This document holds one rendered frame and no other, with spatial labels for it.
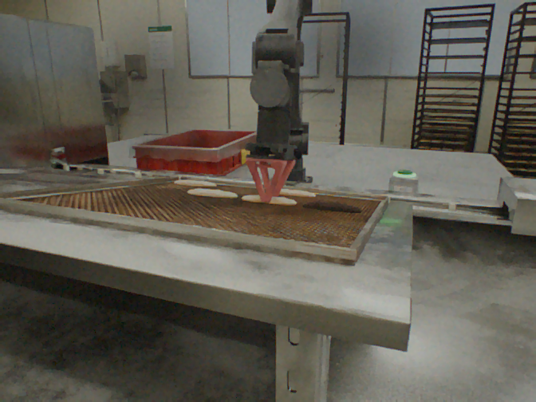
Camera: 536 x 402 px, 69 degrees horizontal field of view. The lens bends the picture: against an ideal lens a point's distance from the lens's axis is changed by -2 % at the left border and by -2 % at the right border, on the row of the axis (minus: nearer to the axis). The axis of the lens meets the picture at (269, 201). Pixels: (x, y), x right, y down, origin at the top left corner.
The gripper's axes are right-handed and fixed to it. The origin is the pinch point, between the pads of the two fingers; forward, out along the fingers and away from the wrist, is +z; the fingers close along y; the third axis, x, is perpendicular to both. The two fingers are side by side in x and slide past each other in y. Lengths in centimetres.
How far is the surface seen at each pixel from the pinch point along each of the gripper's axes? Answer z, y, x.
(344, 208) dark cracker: 0.5, -2.1, -13.5
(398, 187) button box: -0.4, 37.8, -22.2
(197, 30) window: -168, 458, 263
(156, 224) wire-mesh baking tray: 0.2, -30.2, 3.0
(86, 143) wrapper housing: -6, 44, 81
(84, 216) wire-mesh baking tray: 0.5, -29.7, 12.9
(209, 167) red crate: -1, 49, 36
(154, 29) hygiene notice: -172, 460, 337
